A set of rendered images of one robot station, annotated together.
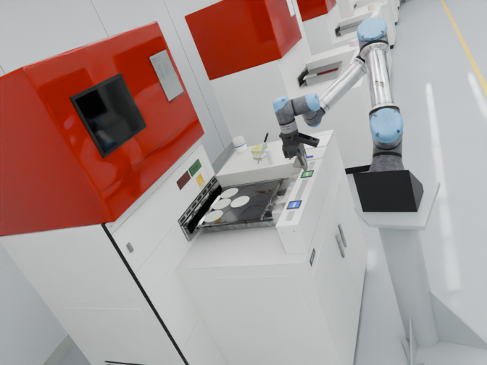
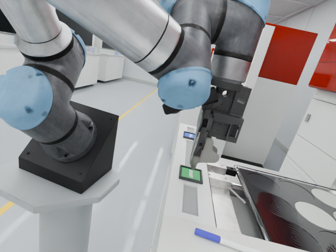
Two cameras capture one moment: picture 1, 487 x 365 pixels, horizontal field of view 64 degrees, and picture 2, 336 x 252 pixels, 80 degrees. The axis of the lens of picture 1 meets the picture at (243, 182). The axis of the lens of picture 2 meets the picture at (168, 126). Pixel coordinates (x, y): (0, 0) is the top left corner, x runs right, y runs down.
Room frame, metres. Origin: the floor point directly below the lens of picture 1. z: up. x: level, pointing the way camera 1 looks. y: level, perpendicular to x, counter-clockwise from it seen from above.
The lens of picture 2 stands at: (1.98, -0.56, 1.21)
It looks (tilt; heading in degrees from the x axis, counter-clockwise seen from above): 19 degrees down; 152
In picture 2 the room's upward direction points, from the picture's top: 13 degrees clockwise
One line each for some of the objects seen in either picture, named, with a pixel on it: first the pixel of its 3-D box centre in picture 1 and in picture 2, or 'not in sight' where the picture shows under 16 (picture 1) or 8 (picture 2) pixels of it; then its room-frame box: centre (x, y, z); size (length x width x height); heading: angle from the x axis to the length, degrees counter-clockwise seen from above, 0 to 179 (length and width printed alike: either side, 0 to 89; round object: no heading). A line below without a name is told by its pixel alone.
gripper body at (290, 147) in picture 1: (292, 143); (220, 109); (1.66, -0.27, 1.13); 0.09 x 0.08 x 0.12; 60
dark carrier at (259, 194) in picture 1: (240, 201); (315, 215); (1.78, 0.05, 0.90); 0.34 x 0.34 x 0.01; 60
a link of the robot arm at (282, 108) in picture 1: (283, 110); (239, 27); (1.65, -0.28, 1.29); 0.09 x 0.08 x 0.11; 70
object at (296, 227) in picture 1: (306, 201); (184, 172); (1.54, -0.23, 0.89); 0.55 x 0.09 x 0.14; 150
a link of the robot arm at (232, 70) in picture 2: (288, 127); (228, 70); (1.65, -0.28, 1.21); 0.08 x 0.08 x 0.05
